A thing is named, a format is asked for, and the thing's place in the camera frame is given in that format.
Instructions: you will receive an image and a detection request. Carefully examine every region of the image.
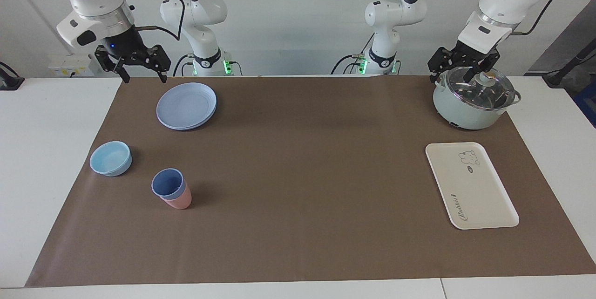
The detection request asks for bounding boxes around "blue plastic cup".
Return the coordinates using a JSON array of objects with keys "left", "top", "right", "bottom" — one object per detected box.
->
[{"left": 151, "top": 168, "right": 186, "bottom": 199}]

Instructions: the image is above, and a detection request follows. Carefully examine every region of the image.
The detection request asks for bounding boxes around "pink plastic cup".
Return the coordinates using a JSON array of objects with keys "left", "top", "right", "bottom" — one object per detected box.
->
[{"left": 160, "top": 182, "right": 192, "bottom": 210}]

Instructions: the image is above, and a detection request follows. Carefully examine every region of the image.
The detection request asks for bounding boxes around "cream rabbit print tray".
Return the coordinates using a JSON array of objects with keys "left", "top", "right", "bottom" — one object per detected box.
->
[{"left": 425, "top": 142, "right": 520, "bottom": 230}]

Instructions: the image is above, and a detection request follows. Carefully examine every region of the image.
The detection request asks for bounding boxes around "glass pot lid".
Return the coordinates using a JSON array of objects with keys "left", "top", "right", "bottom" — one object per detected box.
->
[{"left": 440, "top": 67, "right": 516, "bottom": 111}]

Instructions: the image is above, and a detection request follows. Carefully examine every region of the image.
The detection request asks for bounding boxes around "blue plastic plate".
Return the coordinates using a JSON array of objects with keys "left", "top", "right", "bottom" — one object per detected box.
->
[{"left": 156, "top": 82, "right": 218, "bottom": 131}]

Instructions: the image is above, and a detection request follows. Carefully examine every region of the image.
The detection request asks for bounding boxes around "pale green cooking pot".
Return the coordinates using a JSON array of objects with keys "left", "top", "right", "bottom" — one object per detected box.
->
[{"left": 433, "top": 75, "right": 522, "bottom": 131}]

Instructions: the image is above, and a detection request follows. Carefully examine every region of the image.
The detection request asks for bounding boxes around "white power strip box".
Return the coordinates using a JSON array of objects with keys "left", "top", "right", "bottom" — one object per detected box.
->
[{"left": 48, "top": 54, "right": 96, "bottom": 77}]

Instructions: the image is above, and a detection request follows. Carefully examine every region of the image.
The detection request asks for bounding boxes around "light blue bowl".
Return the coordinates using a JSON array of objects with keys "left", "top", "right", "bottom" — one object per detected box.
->
[{"left": 89, "top": 141, "right": 133, "bottom": 177}]

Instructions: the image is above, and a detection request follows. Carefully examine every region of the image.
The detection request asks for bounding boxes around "black stand base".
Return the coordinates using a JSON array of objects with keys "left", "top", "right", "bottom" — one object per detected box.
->
[{"left": 542, "top": 38, "right": 596, "bottom": 88}]

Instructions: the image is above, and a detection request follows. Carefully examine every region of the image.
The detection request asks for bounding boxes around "black table clamp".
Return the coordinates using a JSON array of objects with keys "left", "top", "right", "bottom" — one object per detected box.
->
[{"left": 0, "top": 61, "right": 25, "bottom": 91}]

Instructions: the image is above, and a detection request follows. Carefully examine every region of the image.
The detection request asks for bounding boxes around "blue crate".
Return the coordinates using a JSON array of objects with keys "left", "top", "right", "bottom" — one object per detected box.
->
[{"left": 574, "top": 82, "right": 596, "bottom": 128}]

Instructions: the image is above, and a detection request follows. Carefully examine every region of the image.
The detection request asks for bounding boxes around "brown table mat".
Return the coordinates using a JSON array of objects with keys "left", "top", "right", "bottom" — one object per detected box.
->
[{"left": 26, "top": 75, "right": 596, "bottom": 288}]

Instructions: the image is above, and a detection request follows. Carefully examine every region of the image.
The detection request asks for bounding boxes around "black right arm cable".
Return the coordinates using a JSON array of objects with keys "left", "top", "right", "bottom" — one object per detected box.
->
[{"left": 119, "top": 0, "right": 187, "bottom": 41}]

